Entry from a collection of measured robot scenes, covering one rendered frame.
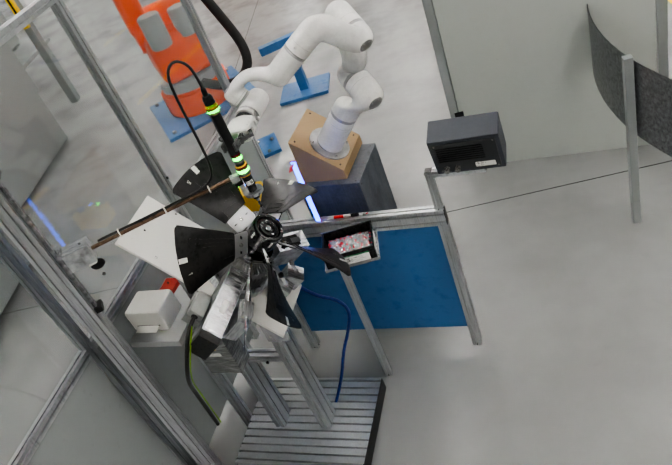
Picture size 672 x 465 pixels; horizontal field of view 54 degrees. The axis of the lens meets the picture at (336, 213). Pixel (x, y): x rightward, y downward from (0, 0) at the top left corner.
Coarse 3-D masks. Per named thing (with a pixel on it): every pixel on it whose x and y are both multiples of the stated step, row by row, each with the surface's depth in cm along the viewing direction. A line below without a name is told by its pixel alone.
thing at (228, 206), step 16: (224, 160) 237; (192, 176) 233; (208, 176) 234; (224, 176) 235; (176, 192) 231; (208, 192) 233; (224, 192) 233; (240, 192) 234; (208, 208) 233; (224, 208) 233
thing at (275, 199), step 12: (264, 180) 260; (276, 180) 260; (288, 180) 260; (264, 192) 255; (276, 192) 253; (288, 192) 252; (300, 192) 253; (312, 192) 254; (264, 204) 248; (276, 204) 246; (288, 204) 245
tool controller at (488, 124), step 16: (496, 112) 234; (432, 128) 241; (448, 128) 238; (464, 128) 235; (480, 128) 232; (496, 128) 230; (432, 144) 237; (448, 144) 236; (464, 144) 235; (480, 144) 233; (496, 144) 233; (448, 160) 243; (464, 160) 242; (480, 160) 241; (496, 160) 240
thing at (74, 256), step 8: (80, 240) 220; (88, 240) 222; (64, 248) 220; (72, 248) 218; (80, 248) 216; (88, 248) 217; (64, 256) 216; (72, 256) 216; (80, 256) 217; (88, 256) 218; (96, 256) 222; (64, 264) 218; (72, 264) 218; (80, 264) 219; (88, 264) 220; (72, 272) 220
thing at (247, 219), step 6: (240, 210) 234; (246, 210) 234; (234, 216) 234; (240, 216) 234; (246, 216) 234; (252, 216) 234; (228, 222) 234; (234, 222) 234; (240, 222) 234; (246, 222) 234; (234, 228) 234; (240, 228) 234
